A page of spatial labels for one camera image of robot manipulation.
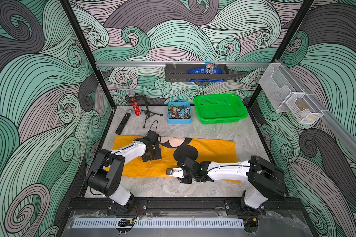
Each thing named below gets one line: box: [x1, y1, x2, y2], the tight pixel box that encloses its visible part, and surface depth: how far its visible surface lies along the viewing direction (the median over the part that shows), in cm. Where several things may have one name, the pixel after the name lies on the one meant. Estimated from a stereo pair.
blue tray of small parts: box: [167, 101, 192, 125], surface depth 116 cm
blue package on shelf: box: [187, 61, 225, 82], surface depth 93 cm
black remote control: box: [115, 112, 132, 135], surface depth 108 cm
